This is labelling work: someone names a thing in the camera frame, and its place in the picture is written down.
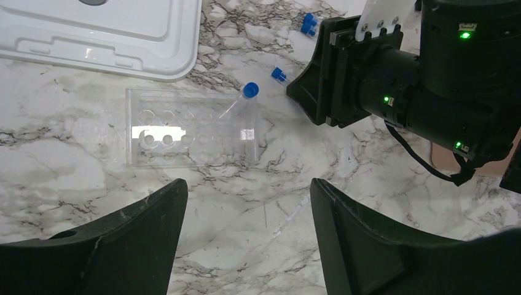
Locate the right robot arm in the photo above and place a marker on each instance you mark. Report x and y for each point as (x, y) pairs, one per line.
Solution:
(447, 71)

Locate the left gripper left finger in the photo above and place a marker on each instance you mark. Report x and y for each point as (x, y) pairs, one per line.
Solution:
(129, 251)

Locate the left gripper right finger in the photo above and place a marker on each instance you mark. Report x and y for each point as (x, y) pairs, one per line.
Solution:
(365, 252)

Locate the blue-capped test tube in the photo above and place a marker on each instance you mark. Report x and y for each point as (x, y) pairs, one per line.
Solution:
(280, 76)
(242, 113)
(310, 25)

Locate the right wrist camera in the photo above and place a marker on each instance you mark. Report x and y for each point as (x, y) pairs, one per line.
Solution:
(378, 14)

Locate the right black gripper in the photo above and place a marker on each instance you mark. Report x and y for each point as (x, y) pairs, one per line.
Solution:
(357, 78)

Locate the clear acrylic test tube rack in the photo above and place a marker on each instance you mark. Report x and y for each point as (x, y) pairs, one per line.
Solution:
(182, 129)

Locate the white plastic bin lid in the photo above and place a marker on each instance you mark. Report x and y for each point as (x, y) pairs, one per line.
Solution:
(154, 40)

